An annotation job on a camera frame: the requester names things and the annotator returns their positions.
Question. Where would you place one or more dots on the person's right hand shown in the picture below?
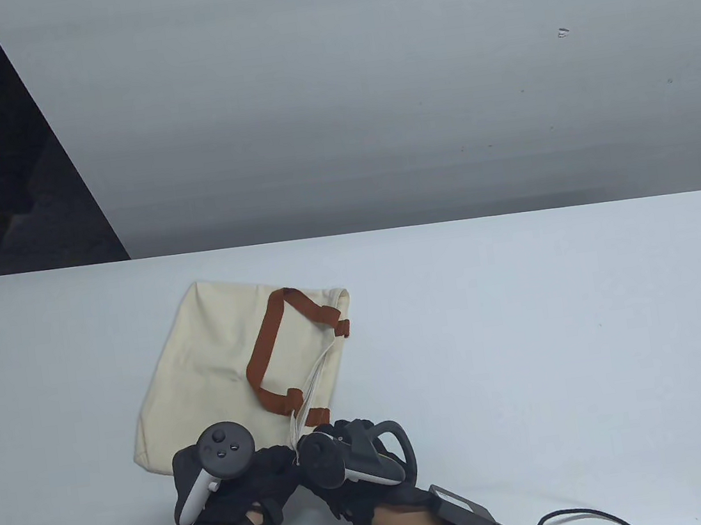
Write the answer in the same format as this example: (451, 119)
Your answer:
(363, 503)

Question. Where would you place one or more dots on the person's left hand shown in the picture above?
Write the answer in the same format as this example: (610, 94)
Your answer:
(252, 491)

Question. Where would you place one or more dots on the person's left fingers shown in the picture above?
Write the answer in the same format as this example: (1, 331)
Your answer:
(279, 462)

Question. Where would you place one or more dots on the person's right fingers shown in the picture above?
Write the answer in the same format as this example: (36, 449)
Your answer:
(354, 426)

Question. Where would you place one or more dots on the grey and white right controller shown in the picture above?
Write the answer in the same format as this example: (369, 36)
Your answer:
(345, 463)

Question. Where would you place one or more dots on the grey and white controller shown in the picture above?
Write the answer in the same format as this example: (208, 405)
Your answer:
(345, 463)
(223, 450)

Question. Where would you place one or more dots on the grey and white left controller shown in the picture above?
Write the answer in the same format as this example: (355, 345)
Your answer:
(223, 450)

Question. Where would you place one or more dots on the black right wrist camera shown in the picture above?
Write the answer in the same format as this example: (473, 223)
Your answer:
(462, 509)

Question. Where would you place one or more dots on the black partition frame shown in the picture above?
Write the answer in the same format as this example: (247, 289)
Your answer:
(20, 157)

